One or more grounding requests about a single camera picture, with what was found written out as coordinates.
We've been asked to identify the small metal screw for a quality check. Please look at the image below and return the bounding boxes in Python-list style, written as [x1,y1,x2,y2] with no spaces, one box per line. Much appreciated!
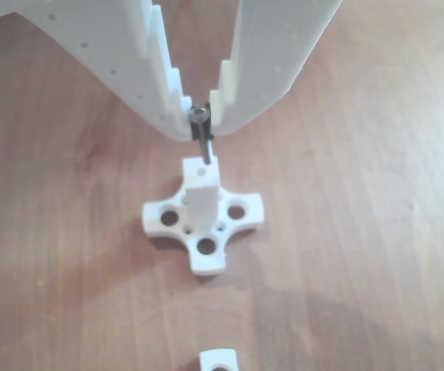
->
[189,107,213,165]

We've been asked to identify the white cross-base post stand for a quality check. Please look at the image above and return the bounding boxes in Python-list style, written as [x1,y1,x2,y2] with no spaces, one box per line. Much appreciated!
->
[198,347,240,371]
[141,154,265,277]

